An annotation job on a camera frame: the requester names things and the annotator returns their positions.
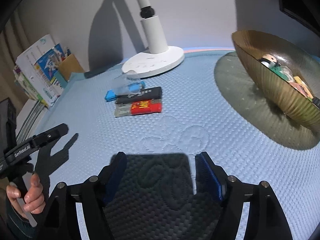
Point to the black lighter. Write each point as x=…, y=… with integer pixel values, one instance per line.
x=144, y=94

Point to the blue lighter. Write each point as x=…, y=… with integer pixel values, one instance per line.
x=131, y=89

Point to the white desk lamp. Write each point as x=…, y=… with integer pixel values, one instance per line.
x=159, y=56

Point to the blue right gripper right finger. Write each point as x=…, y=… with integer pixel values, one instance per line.
x=210, y=175

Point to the yellow rectangular box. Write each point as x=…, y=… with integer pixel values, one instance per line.
x=305, y=88

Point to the black monitor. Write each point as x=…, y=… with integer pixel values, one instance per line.
x=305, y=12

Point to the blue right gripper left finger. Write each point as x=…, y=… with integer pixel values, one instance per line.
x=115, y=172

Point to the golden ribbed bowl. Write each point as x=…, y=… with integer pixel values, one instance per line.
x=251, y=45

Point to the blue textured table mat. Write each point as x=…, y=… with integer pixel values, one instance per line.
x=159, y=196

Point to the red lighter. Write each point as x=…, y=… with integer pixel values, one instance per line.
x=139, y=108

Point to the brown pen holder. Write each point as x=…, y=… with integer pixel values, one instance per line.
x=70, y=65

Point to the pens in holder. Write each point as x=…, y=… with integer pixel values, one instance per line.
x=67, y=52

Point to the person's left hand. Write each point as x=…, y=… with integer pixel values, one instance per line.
x=34, y=198

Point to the green round object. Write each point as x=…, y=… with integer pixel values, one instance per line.
x=284, y=72

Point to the clear plastic measuring cup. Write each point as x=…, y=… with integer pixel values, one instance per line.
x=124, y=79

